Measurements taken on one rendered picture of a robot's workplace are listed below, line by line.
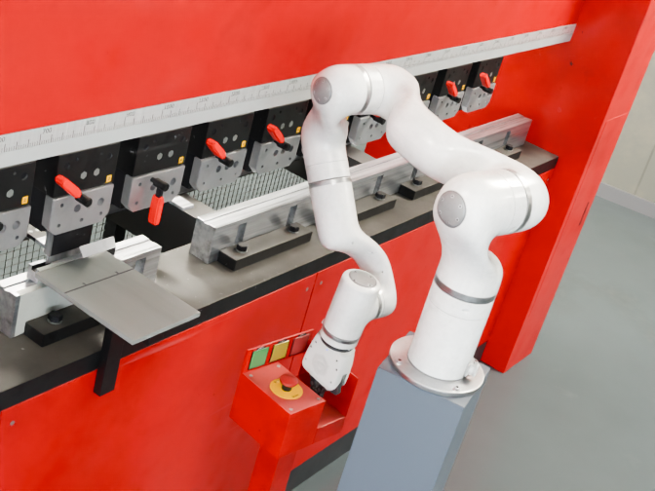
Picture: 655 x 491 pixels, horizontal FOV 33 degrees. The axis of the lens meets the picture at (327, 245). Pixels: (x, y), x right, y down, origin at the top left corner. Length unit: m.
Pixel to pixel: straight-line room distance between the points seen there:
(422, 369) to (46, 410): 0.71
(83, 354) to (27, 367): 0.12
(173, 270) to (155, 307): 0.39
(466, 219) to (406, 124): 0.27
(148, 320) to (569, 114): 2.17
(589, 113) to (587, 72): 0.14
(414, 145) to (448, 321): 0.33
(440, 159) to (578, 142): 1.88
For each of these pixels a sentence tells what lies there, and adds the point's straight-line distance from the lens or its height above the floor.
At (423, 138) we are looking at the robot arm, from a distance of 2.03.
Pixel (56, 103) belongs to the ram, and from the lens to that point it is 1.93.
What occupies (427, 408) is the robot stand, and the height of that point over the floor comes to 0.96.
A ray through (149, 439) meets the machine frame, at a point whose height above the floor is 0.55.
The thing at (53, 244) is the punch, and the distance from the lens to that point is 2.13.
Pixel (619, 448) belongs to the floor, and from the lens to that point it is 4.10.
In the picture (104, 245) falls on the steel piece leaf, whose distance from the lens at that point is 2.13.
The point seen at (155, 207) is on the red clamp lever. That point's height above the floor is 1.11.
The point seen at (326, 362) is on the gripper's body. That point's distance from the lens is 2.34.
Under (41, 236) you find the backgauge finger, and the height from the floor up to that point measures 1.00.
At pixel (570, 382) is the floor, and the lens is 4.36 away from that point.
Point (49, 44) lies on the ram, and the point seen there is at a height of 1.47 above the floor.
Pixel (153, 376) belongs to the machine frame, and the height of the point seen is 0.74.
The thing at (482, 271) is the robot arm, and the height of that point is 1.26.
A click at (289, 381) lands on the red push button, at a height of 0.81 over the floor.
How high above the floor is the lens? 2.09
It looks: 26 degrees down
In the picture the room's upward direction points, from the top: 16 degrees clockwise
